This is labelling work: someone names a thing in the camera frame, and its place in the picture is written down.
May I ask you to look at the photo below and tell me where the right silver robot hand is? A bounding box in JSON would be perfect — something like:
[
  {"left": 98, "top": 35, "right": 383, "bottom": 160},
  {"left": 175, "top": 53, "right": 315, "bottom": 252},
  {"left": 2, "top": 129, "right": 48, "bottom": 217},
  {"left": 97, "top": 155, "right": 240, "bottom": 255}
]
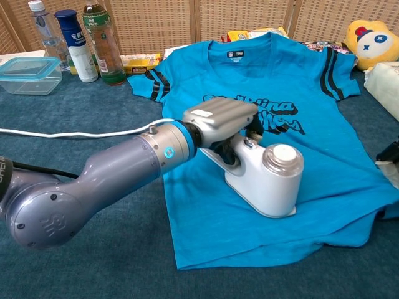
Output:
[{"left": 375, "top": 133, "right": 399, "bottom": 187}]

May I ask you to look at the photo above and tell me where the blue printed t-shirt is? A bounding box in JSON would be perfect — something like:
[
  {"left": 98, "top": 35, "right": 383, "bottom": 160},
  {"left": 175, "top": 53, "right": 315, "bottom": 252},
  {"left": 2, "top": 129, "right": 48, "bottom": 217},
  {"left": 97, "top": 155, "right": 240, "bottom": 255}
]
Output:
[{"left": 127, "top": 32, "right": 399, "bottom": 270}]

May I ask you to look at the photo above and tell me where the white handheld garment steamer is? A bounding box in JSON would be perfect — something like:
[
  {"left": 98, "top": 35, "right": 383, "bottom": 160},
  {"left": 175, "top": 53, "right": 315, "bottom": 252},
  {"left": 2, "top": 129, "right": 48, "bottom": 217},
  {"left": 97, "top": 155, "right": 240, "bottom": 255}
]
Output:
[{"left": 199, "top": 132, "right": 305, "bottom": 219}]

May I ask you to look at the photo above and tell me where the white folded cloth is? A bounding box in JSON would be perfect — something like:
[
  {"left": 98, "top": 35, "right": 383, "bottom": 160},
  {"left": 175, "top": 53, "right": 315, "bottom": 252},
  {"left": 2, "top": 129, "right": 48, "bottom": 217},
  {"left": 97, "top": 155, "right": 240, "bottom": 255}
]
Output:
[{"left": 363, "top": 61, "right": 399, "bottom": 123}]

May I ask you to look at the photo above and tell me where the yellow plush toy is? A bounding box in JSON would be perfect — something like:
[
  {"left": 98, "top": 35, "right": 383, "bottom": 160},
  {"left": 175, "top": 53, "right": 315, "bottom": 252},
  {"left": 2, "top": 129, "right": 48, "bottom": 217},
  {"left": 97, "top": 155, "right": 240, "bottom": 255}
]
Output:
[{"left": 342, "top": 19, "right": 399, "bottom": 72}]

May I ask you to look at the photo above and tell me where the dark pink snack package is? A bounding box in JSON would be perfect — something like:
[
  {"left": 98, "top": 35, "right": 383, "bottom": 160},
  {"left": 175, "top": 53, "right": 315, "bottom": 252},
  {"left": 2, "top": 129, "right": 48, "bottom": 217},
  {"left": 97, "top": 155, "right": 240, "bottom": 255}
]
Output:
[{"left": 297, "top": 39, "right": 352, "bottom": 54}]

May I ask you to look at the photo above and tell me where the yellow snack bag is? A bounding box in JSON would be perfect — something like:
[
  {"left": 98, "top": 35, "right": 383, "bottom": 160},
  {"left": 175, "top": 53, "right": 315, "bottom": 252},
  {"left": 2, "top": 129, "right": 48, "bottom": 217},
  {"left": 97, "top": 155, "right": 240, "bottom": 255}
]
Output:
[{"left": 221, "top": 26, "right": 289, "bottom": 44}]

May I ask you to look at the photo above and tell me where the white pink package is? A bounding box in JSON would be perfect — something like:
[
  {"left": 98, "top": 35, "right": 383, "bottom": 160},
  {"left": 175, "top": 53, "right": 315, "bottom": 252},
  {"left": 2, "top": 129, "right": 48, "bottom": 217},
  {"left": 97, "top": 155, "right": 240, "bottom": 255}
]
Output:
[{"left": 162, "top": 45, "right": 188, "bottom": 60}]

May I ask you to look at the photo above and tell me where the yellow snack box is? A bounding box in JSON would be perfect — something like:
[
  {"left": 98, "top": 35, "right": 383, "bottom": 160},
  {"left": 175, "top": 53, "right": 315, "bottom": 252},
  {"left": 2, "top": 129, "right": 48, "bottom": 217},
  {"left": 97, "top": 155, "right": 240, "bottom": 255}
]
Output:
[{"left": 120, "top": 52, "right": 163, "bottom": 75}]

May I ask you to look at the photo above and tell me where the wicker folding screen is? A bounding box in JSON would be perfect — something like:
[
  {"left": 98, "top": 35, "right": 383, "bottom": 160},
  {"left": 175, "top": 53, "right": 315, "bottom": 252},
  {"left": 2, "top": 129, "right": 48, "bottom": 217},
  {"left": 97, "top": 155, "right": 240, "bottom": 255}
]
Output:
[{"left": 0, "top": 0, "right": 399, "bottom": 57}]

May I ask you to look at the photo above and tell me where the green tea bottle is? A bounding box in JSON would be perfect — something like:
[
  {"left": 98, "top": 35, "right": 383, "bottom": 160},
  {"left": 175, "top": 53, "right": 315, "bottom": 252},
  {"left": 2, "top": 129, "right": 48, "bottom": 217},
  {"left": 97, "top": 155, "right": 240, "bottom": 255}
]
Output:
[{"left": 82, "top": 0, "right": 127, "bottom": 85}]

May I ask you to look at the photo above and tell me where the dark teal table cloth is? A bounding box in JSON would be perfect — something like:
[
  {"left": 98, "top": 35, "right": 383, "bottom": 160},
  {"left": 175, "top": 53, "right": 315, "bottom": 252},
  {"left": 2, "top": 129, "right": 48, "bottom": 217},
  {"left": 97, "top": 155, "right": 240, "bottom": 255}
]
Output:
[{"left": 0, "top": 70, "right": 399, "bottom": 299}]

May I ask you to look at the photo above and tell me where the white bottle blue cap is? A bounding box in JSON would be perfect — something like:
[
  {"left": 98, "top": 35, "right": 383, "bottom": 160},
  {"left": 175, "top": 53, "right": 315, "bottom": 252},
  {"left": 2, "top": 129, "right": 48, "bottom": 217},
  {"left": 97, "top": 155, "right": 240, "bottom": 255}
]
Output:
[{"left": 54, "top": 9, "right": 99, "bottom": 83}]

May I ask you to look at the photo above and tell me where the clear water bottle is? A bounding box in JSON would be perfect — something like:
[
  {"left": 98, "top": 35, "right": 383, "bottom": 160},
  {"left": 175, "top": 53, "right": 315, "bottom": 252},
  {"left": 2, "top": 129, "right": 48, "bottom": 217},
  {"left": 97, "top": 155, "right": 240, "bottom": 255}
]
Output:
[{"left": 27, "top": 0, "right": 71, "bottom": 73}]

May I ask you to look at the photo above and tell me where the clear container blue lid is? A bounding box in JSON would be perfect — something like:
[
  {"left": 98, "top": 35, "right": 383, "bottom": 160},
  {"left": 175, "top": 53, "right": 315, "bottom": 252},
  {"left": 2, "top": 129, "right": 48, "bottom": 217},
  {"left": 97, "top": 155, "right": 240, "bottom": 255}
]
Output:
[{"left": 0, "top": 57, "right": 63, "bottom": 96}]

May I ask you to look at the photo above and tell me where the thin white cable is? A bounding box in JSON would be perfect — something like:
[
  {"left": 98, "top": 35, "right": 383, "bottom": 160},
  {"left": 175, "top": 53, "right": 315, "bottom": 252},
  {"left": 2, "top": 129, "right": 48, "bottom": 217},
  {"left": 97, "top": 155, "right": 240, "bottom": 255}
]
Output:
[{"left": 0, "top": 117, "right": 178, "bottom": 138}]

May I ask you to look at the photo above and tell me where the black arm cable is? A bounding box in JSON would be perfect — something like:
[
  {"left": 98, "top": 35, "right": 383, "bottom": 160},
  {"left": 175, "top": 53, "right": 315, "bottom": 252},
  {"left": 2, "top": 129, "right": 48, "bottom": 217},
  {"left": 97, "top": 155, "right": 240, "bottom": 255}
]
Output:
[{"left": 12, "top": 161, "right": 79, "bottom": 180}]

